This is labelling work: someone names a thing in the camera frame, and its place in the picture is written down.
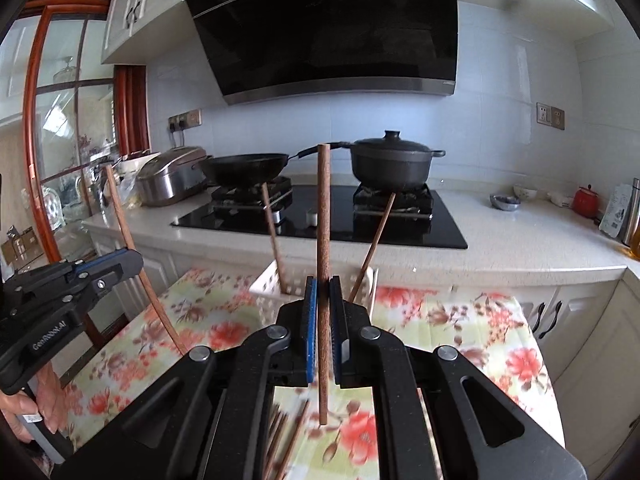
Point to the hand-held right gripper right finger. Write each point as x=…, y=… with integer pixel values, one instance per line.
x=336, y=330

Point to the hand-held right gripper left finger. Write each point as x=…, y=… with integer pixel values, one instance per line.
x=311, y=330

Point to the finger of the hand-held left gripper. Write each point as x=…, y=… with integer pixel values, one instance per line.
x=110, y=280
x=95, y=262

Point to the brown wooden chopstick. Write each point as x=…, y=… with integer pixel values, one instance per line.
x=273, y=235
x=295, y=435
x=279, y=440
x=372, y=245
x=117, y=207
x=270, y=440
x=324, y=210

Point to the white plastic perforated basket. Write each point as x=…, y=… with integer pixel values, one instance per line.
x=265, y=290

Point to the person's left hand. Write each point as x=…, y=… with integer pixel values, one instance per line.
x=47, y=410

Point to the clear plastic bag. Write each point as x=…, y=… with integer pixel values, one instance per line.
x=131, y=190

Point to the silver rice cooker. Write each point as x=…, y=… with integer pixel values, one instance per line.
x=170, y=177

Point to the floral tablecloth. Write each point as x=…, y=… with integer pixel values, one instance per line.
x=450, y=340

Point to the black glass gas cooktop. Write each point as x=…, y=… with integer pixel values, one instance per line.
x=435, y=230

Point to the red wooden glass door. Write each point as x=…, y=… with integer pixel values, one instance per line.
x=37, y=110

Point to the black wok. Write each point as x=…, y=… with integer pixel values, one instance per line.
x=245, y=170

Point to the black lidded pot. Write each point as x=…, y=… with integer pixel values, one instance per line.
x=392, y=162

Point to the small metal bowl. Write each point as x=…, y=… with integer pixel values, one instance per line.
x=505, y=202

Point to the small white bowl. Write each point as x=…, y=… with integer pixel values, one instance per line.
x=526, y=191

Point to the white kitchen base cabinets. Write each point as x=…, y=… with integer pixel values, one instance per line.
x=590, y=340

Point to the red kettle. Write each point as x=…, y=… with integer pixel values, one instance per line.
x=586, y=202

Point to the white printed packet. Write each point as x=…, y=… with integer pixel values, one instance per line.
x=614, y=210

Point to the black range hood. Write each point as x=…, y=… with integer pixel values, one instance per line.
x=325, y=25

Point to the orange oil bottle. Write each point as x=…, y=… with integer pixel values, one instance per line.
x=636, y=240

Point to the steel thermos bottle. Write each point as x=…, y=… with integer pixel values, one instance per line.
x=631, y=205

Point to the beige wall socket with plugs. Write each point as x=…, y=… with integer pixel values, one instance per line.
x=185, y=120

